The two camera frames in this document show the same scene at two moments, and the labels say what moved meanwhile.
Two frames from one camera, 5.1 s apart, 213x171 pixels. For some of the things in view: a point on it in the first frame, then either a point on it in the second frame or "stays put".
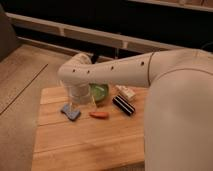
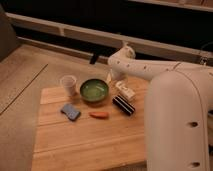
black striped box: (123, 104) stays put
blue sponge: (66, 110) stays put
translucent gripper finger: (93, 102) → (109, 78)
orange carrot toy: (101, 115) stays put
